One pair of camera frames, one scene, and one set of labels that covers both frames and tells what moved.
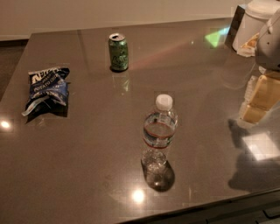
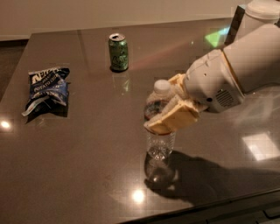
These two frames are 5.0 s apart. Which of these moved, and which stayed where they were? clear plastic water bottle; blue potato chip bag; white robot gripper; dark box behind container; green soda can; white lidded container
Moved: white robot gripper; clear plastic water bottle
Stayed: dark box behind container; white lidded container; green soda can; blue potato chip bag
